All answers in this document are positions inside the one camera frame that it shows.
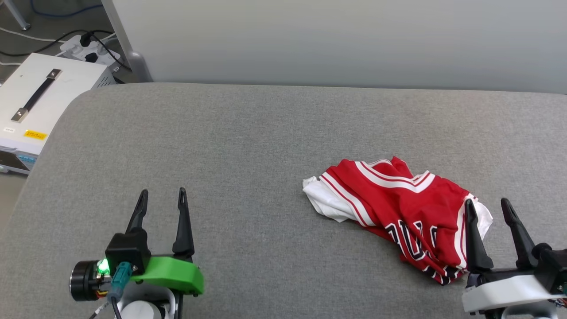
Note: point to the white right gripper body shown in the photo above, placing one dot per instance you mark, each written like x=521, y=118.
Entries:
x=505, y=290

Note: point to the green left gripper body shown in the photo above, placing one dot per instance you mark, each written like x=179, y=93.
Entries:
x=172, y=272

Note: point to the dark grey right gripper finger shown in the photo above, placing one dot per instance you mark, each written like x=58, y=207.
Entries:
x=475, y=243
x=522, y=241

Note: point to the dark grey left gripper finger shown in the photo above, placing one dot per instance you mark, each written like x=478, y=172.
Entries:
x=183, y=230
x=138, y=212

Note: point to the red and white basketball jersey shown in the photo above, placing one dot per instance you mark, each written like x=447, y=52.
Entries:
x=398, y=199

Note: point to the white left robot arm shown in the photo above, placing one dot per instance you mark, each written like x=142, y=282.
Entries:
x=141, y=311

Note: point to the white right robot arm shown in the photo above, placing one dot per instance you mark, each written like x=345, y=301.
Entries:
x=531, y=313

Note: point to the white power strip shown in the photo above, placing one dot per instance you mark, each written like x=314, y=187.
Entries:
x=73, y=48

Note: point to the grey metal stand leg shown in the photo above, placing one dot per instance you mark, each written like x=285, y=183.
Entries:
x=20, y=17

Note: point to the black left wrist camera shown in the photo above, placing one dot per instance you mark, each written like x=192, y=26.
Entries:
x=126, y=250

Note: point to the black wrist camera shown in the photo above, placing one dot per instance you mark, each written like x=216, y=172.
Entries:
x=553, y=266
x=126, y=250

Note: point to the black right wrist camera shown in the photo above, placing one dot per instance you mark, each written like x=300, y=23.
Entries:
x=553, y=266

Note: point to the grey metal partition post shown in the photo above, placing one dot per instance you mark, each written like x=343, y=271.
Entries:
x=133, y=62

